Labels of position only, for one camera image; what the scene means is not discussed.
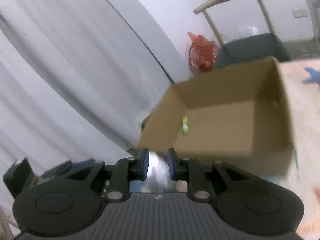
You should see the silver metallic round container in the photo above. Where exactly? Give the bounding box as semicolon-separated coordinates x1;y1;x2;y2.
130;151;187;193

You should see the small green item in box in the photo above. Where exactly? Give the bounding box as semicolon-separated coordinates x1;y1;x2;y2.
182;116;189;135

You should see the brown cardboard box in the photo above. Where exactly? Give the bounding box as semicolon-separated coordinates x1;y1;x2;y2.
137;57;295;176

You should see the white curtain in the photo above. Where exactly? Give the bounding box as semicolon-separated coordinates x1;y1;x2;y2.
0;0;176;165

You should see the red plastic bag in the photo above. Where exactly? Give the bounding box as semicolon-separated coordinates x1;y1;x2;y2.
187;32;220;75

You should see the wooden chair dark seat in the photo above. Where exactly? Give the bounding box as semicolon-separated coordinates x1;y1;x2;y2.
194;0;291;68

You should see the black cable along curtain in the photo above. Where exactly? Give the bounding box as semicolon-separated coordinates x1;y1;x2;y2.
87;0;176;85

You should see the white wall socket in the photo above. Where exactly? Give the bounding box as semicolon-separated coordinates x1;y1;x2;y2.
292;8;309;18

